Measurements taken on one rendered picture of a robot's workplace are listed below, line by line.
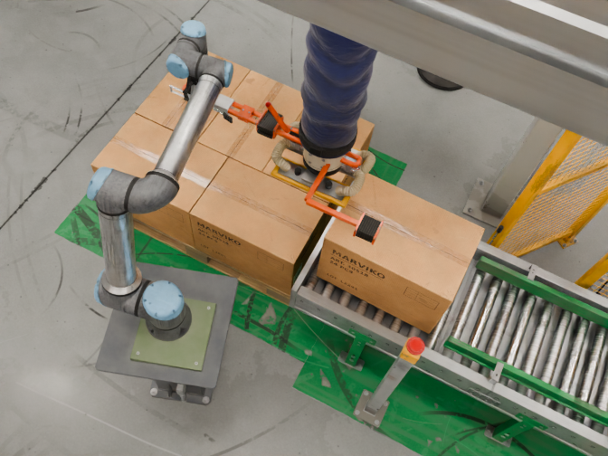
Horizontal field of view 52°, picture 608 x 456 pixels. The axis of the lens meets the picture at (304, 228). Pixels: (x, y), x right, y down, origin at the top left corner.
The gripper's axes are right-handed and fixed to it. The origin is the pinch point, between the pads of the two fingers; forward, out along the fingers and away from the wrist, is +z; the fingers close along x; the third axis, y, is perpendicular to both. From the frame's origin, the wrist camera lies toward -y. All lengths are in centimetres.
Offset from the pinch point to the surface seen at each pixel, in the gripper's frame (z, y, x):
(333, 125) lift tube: -26, 64, -7
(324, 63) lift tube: -57, 58, -10
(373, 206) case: 33, 84, 6
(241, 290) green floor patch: 127, 31, -23
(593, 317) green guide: 67, 198, 23
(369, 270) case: 41, 95, -19
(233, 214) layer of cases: 73, 20, -8
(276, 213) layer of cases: 73, 39, 3
